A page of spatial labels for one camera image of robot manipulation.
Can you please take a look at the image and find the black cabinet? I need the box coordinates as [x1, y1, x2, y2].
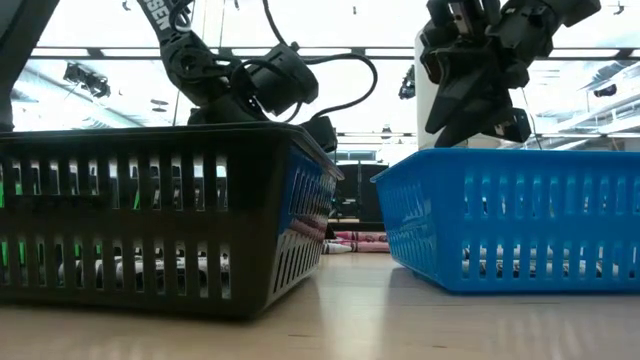
[332, 162, 390, 225]

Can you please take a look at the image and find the green plastic basket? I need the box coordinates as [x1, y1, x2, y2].
[0, 182, 141, 266]

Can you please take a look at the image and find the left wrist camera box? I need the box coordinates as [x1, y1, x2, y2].
[299, 115, 340, 154]

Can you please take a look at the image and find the blue plastic basket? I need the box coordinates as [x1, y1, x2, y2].
[371, 147, 640, 295]

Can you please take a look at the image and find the white paper towel roll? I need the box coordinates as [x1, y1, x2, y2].
[413, 28, 504, 150]

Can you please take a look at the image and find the black overhead frame beam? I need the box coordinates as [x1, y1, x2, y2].
[29, 46, 640, 61]

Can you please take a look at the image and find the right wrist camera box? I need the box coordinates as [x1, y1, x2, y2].
[492, 107, 533, 145]

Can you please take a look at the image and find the black left camera cable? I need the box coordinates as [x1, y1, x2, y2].
[262, 0, 380, 123]

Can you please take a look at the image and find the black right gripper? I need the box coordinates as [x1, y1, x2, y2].
[418, 0, 532, 149]

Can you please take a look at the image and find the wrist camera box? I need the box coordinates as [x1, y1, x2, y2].
[299, 115, 340, 154]
[492, 107, 533, 145]

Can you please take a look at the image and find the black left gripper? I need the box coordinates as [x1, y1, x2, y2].
[187, 92, 281, 127]

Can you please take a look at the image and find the black plastic basket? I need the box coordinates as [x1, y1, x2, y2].
[0, 122, 345, 320]

